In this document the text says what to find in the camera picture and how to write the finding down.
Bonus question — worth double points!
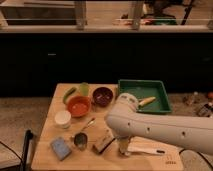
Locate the wooden whiteboard eraser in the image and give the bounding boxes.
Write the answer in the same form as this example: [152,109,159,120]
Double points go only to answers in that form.
[93,130,115,154]

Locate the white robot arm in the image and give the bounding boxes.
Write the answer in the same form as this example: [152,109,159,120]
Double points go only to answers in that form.
[105,93,213,155]

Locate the dark maroon bowl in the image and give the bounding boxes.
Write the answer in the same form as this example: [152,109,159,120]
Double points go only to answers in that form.
[92,87,113,107]

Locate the orange red bowl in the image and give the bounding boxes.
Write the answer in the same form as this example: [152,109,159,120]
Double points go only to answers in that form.
[67,96,91,118]

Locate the metal measuring cup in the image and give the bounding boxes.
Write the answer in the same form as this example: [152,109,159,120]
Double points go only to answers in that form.
[72,118,95,150]

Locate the green plastic tray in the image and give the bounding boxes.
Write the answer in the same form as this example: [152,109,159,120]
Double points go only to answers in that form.
[118,79,171,115]

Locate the blue sponge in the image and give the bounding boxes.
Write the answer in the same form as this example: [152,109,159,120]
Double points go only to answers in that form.
[50,137,71,161]

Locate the white cup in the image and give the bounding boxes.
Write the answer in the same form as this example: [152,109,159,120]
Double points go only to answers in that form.
[54,110,71,129]

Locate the light green cup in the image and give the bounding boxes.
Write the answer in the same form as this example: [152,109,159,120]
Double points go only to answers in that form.
[79,82,89,96]

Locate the green pepper toy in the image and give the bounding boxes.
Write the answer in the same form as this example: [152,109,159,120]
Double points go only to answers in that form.
[63,87,77,104]

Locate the white handled dish brush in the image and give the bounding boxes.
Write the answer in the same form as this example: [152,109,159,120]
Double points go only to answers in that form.
[119,147,165,156]

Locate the black cable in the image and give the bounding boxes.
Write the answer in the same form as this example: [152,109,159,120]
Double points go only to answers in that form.
[178,147,213,171]

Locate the black chair frame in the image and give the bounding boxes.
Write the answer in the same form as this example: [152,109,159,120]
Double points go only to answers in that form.
[20,130,34,171]

